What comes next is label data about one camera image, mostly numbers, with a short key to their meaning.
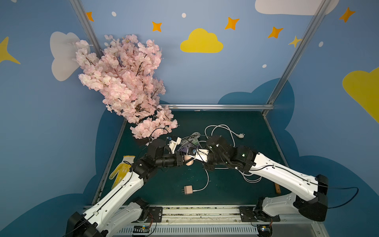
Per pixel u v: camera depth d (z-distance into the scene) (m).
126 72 0.65
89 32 0.77
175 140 0.69
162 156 0.60
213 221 0.73
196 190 0.82
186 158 0.69
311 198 0.40
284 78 0.99
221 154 0.51
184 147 1.00
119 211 0.55
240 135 1.05
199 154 0.56
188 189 0.80
